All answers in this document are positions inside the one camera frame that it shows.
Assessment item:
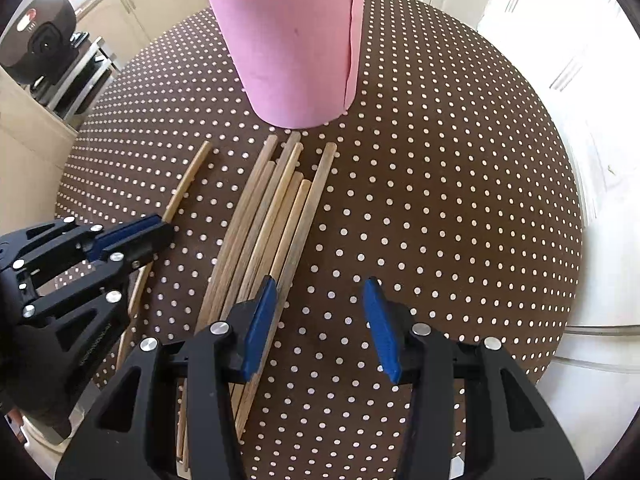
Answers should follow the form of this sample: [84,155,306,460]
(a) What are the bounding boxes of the lone wooden chopstick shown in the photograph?
[115,141,213,370]

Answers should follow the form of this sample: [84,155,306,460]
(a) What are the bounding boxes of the cream kitchen cabinets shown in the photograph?
[78,0,208,64]

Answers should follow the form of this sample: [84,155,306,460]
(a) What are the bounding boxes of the grey metal rack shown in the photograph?
[28,32,122,130]

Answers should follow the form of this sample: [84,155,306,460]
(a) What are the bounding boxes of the brown polka dot tablecloth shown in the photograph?
[56,0,582,479]

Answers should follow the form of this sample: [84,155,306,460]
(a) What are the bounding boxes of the pink paper cup holder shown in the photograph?
[208,0,364,129]

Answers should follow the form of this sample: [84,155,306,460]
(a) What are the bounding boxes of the black round camera device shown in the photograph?
[1,0,77,84]

